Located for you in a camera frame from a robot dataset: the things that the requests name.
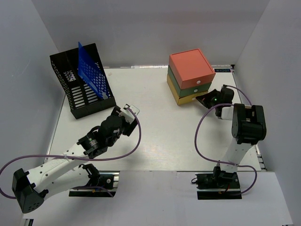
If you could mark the salmon top drawer box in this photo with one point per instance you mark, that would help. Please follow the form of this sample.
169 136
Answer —
191 68

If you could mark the black mesh file organizer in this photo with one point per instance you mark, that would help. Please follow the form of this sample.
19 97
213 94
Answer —
83 101

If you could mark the yellow bottom drawer box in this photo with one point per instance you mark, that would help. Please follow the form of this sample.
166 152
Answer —
182 100

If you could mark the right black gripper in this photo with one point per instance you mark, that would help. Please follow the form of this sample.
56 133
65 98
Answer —
205 99

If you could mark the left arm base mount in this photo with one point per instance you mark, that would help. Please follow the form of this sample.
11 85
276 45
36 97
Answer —
99 184

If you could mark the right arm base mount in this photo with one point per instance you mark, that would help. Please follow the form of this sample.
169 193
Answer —
211 188

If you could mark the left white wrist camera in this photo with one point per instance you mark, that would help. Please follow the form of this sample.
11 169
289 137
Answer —
129 112

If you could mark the blue plastic folder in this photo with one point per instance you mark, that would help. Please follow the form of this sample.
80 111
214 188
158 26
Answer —
91 74

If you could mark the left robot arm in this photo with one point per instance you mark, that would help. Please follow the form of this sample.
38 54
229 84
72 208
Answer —
73 168

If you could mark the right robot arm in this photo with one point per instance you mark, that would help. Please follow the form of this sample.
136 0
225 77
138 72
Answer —
247 129

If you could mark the green drawer box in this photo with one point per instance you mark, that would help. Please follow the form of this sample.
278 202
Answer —
188 91

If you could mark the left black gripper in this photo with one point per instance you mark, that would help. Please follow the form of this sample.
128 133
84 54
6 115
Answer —
129 127

